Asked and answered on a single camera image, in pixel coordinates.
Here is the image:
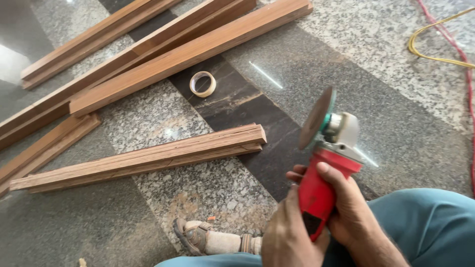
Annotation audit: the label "person's left hand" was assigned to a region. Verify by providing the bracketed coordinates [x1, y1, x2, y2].
[261, 185, 331, 267]

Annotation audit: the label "person's right hand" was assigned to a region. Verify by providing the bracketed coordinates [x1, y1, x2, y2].
[286, 162, 376, 250]

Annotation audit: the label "red angle grinder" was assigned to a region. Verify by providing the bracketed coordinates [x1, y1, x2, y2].
[298, 86, 366, 243]

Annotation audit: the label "brown sandal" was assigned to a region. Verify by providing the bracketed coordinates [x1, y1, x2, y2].
[172, 218, 262, 257]

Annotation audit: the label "roll of beige masking tape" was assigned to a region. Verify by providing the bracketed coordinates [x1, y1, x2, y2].
[189, 71, 217, 98]

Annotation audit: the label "person's teal trousers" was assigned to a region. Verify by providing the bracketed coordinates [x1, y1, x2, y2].
[154, 188, 475, 267]

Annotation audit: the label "rough-edged wooden moulding piece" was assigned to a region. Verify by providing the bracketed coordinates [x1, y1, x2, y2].
[9, 123, 267, 194]

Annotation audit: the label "thick wooden moulding beam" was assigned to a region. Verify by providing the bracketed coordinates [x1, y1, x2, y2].
[69, 0, 314, 118]

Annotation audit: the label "long grooved wooden moulding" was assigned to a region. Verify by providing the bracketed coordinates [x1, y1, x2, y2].
[20, 0, 183, 90]
[0, 0, 257, 151]

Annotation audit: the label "short wooden moulding piece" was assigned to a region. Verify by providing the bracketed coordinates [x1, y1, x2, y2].
[0, 113, 101, 198]

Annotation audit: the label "yellow cable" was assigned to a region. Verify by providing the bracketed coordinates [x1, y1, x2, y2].
[408, 7, 475, 69]

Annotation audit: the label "red cable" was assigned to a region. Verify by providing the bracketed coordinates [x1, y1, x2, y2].
[416, 0, 475, 198]

